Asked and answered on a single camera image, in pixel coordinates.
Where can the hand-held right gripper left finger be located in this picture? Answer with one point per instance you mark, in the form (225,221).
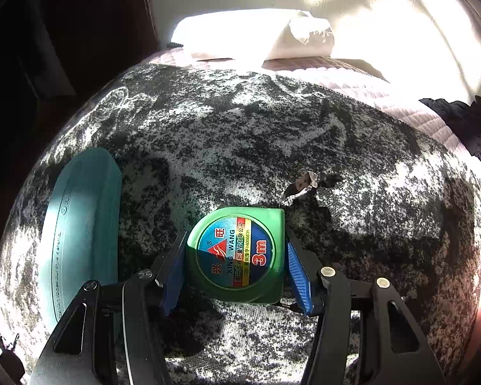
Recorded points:
(171,284)

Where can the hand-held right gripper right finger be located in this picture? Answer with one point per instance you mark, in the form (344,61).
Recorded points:
(298,276)

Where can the green tape measure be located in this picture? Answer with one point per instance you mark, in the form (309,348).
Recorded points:
(232,256)

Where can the teal plastic lid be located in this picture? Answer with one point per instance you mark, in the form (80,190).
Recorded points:
(84,240)

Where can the grey patterned blanket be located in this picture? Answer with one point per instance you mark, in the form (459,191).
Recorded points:
(244,136)

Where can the small black object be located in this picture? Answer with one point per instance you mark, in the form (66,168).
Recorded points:
(6,353)

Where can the dark grey cloth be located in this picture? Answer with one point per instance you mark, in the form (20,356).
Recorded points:
(465,124)

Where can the white folded pillow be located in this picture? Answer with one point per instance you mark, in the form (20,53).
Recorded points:
(244,36)

